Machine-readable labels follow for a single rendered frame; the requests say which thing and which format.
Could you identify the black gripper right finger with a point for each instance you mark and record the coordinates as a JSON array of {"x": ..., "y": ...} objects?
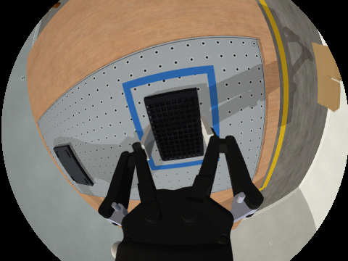
[{"x": 246, "y": 197}]

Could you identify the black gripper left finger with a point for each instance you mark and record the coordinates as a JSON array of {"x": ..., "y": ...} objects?
[{"x": 115, "y": 205}]

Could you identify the black well plate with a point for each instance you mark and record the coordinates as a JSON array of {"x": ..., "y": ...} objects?
[{"x": 172, "y": 126}]

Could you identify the grey perforated base plate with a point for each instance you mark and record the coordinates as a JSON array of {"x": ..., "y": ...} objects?
[{"x": 94, "y": 119}]

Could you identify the blue tape outline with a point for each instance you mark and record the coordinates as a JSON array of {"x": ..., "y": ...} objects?
[{"x": 168, "y": 75}]

